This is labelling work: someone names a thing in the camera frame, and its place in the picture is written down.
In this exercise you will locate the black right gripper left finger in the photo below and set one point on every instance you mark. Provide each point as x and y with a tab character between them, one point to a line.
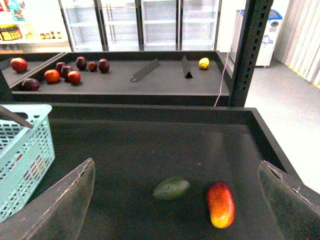
58	213

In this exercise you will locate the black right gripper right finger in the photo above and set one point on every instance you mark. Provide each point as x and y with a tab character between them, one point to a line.
294	207

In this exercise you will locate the light blue plastic basket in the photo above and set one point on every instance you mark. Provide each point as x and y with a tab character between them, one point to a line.
26	154

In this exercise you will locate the brown basket handle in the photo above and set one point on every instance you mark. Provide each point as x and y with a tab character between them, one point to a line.
14	117

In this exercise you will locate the dark apple front left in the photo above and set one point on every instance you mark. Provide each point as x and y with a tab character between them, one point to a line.
30	84

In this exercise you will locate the red apple front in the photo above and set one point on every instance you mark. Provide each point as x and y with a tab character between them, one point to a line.
74	77

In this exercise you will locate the dark apple centre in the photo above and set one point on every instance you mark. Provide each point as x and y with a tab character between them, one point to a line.
65	70

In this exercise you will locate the dark apple back left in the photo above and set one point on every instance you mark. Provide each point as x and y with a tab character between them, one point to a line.
59	66

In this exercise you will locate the small dark red apple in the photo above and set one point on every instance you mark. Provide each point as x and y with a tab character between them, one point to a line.
92	66

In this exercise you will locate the dark apple back top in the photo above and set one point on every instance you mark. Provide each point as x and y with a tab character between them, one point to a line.
81	63

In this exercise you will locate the dark apple rightmost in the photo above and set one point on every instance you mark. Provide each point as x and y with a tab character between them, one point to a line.
103	65

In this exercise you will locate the red yellow mango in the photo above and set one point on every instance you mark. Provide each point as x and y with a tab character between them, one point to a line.
221	205

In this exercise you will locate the black display tray lower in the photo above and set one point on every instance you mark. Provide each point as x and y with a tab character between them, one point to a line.
135	147

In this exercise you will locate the black display tray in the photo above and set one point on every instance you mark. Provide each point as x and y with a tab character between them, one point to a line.
135	147
166	85

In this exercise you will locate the green mango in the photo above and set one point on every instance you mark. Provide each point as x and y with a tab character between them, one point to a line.
172	188

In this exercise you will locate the orange red fruit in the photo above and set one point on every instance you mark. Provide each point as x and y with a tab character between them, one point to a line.
52	76

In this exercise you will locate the black divider strip left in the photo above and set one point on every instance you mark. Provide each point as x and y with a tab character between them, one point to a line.
140	74

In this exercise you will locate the black divider strip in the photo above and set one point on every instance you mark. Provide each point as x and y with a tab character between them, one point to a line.
186	68
140	74

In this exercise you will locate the white chest freezer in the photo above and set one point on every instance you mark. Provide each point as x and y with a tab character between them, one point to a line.
268	41

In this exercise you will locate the black display tray upper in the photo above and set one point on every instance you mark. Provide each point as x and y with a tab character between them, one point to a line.
166	85

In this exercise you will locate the yellow lemon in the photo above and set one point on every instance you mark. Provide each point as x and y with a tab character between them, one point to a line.
204	63

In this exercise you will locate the black divider strip right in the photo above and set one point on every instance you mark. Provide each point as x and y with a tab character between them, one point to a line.
186	68

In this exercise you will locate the grocery shelf with bottles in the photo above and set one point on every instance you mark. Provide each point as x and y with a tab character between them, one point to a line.
32	26

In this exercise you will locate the glass door refrigerator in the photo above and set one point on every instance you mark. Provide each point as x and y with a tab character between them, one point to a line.
141	25

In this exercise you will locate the bright red apple by post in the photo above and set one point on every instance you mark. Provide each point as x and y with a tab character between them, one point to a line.
19	65

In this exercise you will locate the black upright post right side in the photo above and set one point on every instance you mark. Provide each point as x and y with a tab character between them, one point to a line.
253	26

